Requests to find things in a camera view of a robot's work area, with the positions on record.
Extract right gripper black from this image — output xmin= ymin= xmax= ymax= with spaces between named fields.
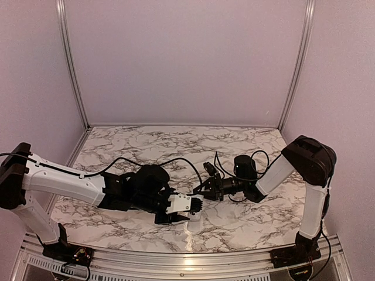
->
xmin=193 ymin=173 xmax=247 ymax=200

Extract white remote control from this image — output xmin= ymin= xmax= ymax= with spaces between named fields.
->
xmin=187 ymin=213 xmax=202 ymax=232

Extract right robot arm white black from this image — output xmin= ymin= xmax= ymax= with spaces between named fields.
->
xmin=193 ymin=135 xmax=337 ymax=262

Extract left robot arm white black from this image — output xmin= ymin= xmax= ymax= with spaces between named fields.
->
xmin=1 ymin=143 xmax=202 ymax=261

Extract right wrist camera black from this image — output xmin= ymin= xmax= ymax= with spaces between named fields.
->
xmin=203 ymin=162 xmax=217 ymax=177

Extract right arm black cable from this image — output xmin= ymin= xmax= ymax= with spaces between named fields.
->
xmin=214 ymin=149 xmax=333 ymax=203

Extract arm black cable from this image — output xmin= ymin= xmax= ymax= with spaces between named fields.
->
xmin=0 ymin=153 xmax=203 ymax=196
xmin=214 ymin=149 xmax=333 ymax=203

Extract front aluminium rail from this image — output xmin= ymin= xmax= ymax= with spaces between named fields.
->
xmin=10 ymin=233 xmax=353 ymax=280

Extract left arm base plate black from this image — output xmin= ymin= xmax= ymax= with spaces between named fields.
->
xmin=42 ymin=223 xmax=94 ymax=267

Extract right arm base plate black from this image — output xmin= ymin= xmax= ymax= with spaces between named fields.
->
xmin=270 ymin=245 xmax=321 ymax=268

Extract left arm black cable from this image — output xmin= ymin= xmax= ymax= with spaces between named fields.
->
xmin=0 ymin=153 xmax=203 ymax=196

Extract right aluminium frame post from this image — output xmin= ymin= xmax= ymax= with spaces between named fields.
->
xmin=277 ymin=0 xmax=316 ymax=132

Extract aluminium frame post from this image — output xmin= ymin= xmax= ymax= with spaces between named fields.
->
xmin=277 ymin=0 xmax=316 ymax=132
xmin=56 ymin=0 xmax=90 ymax=131

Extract left aluminium frame post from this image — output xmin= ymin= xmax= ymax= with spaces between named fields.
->
xmin=56 ymin=0 xmax=90 ymax=131

